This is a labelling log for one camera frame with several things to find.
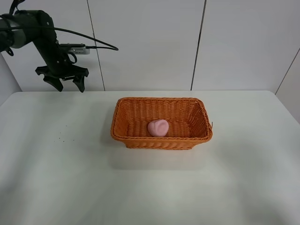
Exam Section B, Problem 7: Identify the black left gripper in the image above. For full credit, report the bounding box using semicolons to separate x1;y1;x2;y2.
35;43;89;93

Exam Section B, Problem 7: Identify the pink peach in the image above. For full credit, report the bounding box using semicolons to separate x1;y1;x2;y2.
147;120;169;137

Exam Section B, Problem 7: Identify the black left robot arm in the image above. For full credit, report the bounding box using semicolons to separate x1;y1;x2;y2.
0;10;89;92

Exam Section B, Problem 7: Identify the orange woven basket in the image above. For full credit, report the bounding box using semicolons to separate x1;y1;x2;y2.
110;97;213;150

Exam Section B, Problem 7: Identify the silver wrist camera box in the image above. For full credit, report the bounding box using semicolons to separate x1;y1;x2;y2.
60;44;90;55

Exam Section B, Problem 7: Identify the black cable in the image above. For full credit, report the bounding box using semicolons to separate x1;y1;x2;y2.
0;0;119;64

